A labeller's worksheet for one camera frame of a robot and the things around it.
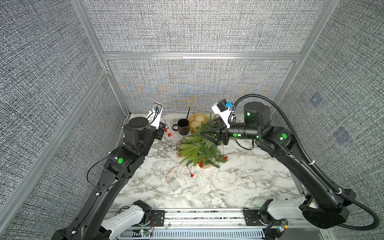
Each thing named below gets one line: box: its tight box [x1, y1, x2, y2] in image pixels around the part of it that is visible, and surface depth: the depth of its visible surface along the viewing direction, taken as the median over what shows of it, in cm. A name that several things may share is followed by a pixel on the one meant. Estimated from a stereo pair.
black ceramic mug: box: [172, 118, 190, 136], surface depth 105 cm
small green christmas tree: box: [177, 114, 229, 169], surface depth 71 cm
